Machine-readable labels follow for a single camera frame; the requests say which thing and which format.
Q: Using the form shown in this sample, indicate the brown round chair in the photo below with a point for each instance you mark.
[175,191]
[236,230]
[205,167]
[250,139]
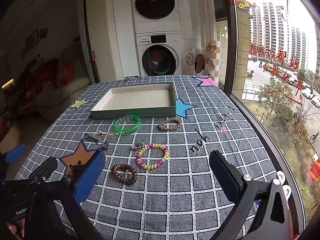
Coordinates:
[200,63]

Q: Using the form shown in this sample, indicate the glowing lamp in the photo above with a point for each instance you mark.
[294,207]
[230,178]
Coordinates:
[7,83]

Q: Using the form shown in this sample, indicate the dark metal clip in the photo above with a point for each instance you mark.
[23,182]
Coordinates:
[91,138]

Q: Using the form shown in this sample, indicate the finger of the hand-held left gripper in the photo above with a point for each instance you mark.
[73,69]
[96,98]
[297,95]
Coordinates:
[43,168]
[15,153]

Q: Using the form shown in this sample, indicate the white tumble dryer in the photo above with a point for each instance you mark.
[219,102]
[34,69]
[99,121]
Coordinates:
[155,0]

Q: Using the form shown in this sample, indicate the silver heart charm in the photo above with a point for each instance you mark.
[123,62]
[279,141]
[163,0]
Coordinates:
[136,146]

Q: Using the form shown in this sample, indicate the white washing machine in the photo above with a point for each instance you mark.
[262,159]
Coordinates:
[158,60]

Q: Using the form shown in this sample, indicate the grey-green shallow tray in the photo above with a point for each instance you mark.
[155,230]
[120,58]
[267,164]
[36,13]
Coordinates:
[140,97]

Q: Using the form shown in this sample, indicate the person's left hand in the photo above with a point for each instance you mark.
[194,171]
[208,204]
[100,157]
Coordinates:
[15,230]

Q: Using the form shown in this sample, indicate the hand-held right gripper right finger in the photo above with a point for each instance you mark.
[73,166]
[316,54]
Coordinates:
[225,173]

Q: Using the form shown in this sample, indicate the checkered beige panel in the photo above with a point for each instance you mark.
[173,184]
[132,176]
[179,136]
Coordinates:
[215,60]

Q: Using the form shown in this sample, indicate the checked blue-grey tablecloth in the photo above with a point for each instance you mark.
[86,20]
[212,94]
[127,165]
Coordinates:
[175,205]

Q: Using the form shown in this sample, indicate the white slipper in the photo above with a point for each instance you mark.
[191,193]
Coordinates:
[281,177]
[287,192]

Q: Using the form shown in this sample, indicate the red cushions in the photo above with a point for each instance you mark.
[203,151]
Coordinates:
[50,72]

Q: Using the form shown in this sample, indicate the red lettering window sticker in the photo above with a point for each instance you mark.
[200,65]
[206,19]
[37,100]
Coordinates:
[272,55]

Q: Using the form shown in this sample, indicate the wall picture frames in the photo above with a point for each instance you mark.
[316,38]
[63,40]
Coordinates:
[33,38]

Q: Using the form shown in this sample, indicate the beige sofa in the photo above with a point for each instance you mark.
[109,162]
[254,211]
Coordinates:
[62,92]

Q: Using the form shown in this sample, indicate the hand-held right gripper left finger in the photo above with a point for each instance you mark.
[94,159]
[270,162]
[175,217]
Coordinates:
[90,175]

